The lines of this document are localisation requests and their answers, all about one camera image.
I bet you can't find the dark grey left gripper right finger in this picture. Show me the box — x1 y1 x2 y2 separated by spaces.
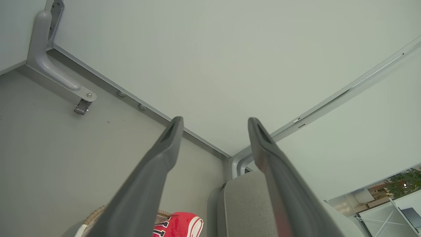
247 117 346 237

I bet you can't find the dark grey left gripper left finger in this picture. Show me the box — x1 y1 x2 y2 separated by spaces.
85 116 185 237

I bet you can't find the red jersey with white trim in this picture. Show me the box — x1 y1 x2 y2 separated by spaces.
152 212 204 237

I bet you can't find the grey fabric sofa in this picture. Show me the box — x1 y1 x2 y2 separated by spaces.
207 171 370 237

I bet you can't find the brown wicker laundry basket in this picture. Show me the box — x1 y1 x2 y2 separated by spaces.
82 205 172 237

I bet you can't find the small caster wheel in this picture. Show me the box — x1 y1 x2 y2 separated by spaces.
74 99 92 115

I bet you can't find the green leafy plant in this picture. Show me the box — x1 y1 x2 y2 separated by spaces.
384 167 421 200

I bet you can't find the dark flat monitor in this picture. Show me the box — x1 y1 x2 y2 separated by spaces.
401 207 421 228

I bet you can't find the metal mounting plate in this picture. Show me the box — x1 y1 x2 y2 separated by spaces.
48 0 65 42

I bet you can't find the white frame table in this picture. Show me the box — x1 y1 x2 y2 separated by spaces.
356 190 421 237

